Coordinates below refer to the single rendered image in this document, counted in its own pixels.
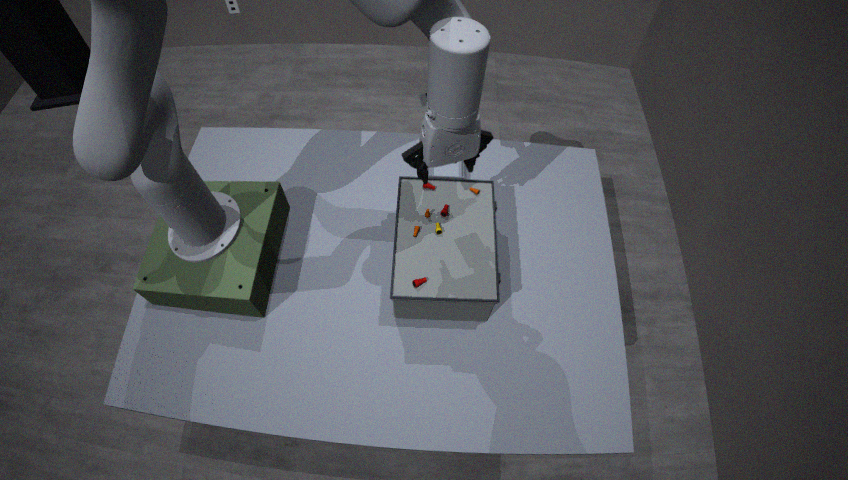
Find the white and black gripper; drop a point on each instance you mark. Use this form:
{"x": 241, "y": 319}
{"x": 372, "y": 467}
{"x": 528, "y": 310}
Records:
{"x": 440, "y": 146}

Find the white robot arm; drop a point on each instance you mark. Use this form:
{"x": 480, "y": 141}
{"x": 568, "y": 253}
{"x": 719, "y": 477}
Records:
{"x": 111, "y": 143}

